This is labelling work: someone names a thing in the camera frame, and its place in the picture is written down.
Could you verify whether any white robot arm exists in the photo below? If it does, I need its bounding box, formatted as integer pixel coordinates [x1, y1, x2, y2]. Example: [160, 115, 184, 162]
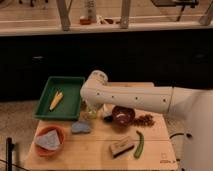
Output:
[80, 70, 213, 171]

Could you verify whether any green plastic cup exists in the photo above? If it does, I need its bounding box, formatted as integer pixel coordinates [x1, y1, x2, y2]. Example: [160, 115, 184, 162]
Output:
[86, 105, 98, 119]

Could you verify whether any dark brown bowl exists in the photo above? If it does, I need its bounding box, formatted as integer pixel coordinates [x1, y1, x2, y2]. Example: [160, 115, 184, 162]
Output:
[112, 106, 135, 126]

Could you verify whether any green plastic tray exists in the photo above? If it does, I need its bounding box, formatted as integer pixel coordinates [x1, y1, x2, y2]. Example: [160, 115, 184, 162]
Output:
[34, 76, 85, 121]

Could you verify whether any blue sponge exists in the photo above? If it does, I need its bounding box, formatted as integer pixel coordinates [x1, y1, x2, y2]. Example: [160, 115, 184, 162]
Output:
[71, 121, 91, 134]

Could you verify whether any yellow corn cob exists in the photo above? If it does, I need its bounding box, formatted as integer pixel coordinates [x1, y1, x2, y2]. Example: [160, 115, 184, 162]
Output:
[49, 91, 63, 111]

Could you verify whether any red object on shelf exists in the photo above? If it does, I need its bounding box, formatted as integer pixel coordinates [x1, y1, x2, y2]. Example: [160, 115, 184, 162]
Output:
[79, 16, 92, 25]

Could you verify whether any green cucumber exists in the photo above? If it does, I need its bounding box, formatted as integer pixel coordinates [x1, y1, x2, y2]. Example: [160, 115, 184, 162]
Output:
[133, 130, 144, 159]

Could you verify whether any grey folded cloth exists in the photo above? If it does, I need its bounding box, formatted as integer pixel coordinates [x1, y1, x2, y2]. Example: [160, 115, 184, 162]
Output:
[35, 130, 60, 150]

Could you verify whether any white bottle on shelf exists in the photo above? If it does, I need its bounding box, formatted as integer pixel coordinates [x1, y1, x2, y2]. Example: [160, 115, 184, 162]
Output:
[85, 0, 97, 23]

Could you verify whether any orange bowl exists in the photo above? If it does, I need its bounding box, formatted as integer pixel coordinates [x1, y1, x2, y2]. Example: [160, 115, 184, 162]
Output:
[34, 125, 65, 157]

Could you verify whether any black handled brush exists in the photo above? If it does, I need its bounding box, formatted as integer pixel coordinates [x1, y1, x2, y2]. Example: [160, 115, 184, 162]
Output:
[103, 105, 113, 122]

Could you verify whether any black floor cable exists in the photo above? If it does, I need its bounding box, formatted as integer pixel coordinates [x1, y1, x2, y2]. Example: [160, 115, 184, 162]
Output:
[169, 132, 185, 141]

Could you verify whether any black stand post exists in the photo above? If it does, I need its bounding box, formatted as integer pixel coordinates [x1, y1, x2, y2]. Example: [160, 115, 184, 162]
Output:
[6, 137, 14, 171]

